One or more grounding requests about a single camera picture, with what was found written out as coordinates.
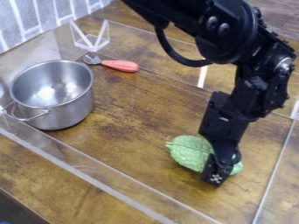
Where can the clear acrylic tray wall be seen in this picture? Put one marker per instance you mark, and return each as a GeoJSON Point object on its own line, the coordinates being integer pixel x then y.
{"type": "Point", "coordinates": [105, 172]}

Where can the silver metal pot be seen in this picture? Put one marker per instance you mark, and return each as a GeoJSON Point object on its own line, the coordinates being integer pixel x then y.
{"type": "Point", "coordinates": [53, 94]}

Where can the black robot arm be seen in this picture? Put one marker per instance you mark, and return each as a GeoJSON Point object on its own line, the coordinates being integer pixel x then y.
{"type": "Point", "coordinates": [231, 36]}

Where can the clear acrylic triangular stand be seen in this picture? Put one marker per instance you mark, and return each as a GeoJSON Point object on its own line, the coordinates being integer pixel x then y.
{"type": "Point", "coordinates": [87, 41]}

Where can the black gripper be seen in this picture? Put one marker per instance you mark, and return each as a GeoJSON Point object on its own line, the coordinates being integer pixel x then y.
{"type": "Point", "coordinates": [222, 128]}

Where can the red handled metal spoon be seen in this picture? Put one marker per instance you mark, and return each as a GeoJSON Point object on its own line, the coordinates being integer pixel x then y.
{"type": "Point", "coordinates": [121, 65]}

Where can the green bumpy gourd toy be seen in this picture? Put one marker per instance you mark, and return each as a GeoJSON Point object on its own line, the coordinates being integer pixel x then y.
{"type": "Point", "coordinates": [190, 152]}

